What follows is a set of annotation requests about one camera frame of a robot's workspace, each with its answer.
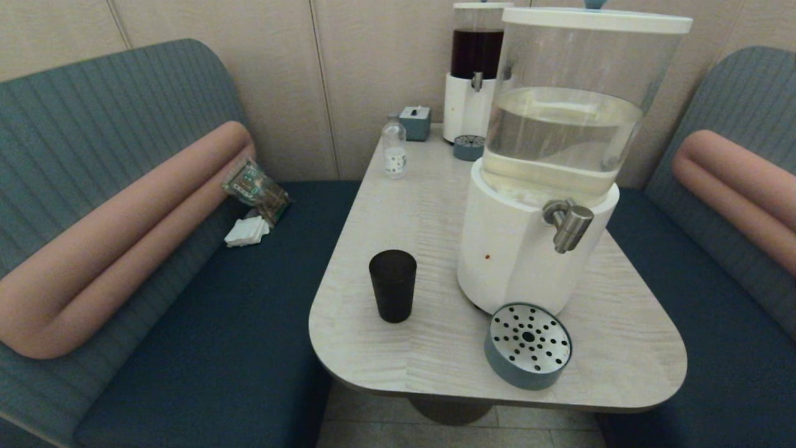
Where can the black tapered cup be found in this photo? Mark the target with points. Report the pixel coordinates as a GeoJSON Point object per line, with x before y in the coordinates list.
{"type": "Point", "coordinates": [393, 286]}

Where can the large steel dispenser tap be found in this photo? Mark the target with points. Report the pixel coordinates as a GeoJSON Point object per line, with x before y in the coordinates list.
{"type": "Point", "coordinates": [572, 227]}

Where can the clear plastic bottle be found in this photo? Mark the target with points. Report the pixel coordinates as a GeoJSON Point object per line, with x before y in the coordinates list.
{"type": "Point", "coordinates": [394, 155]}

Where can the small blue box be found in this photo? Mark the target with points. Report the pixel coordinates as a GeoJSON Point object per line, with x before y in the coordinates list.
{"type": "Point", "coordinates": [415, 124]}

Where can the small blue drip tray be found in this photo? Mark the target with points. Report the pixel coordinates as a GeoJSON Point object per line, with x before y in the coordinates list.
{"type": "Point", "coordinates": [467, 149]}

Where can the large clear water dispenser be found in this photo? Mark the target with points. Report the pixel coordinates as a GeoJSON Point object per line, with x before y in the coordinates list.
{"type": "Point", "coordinates": [516, 249]}

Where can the small dark drink dispenser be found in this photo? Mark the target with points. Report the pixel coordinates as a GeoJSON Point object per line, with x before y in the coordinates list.
{"type": "Point", "coordinates": [463, 106]}

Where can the clear plastic snack bag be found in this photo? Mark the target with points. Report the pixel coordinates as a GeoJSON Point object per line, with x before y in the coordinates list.
{"type": "Point", "coordinates": [255, 186]}

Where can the white paper napkins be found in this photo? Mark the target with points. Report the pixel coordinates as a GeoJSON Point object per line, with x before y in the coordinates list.
{"type": "Point", "coordinates": [247, 232]}

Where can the small steel dispenser tap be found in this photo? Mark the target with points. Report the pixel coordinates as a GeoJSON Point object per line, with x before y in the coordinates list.
{"type": "Point", "coordinates": [477, 81]}

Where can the large blue steel drip tray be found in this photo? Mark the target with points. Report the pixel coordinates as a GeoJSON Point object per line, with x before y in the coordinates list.
{"type": "Point", "coordinates": [527, 339]}

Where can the blue bench with snack bag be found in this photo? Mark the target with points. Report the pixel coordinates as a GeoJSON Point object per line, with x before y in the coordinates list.
{"type": "Point", "coordinates": [217, 323]}

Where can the pink bolster beside snack bag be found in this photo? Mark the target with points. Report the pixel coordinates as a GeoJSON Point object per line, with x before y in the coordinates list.
{"type": "Point", "coordinates": [124, 230]}

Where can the empty blue bench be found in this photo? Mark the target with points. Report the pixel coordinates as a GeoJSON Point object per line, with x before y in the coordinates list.
{"type": "Point", "coordinates": [715, 348]}

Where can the pink bolster on empty bench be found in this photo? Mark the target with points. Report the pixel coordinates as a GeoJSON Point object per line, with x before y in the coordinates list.
{"type": "Point", "coordinates": [740, 180]}

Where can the table pedestal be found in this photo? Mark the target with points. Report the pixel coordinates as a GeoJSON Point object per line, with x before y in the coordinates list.
{"type": "Point", "coordinates": [451, 410]}

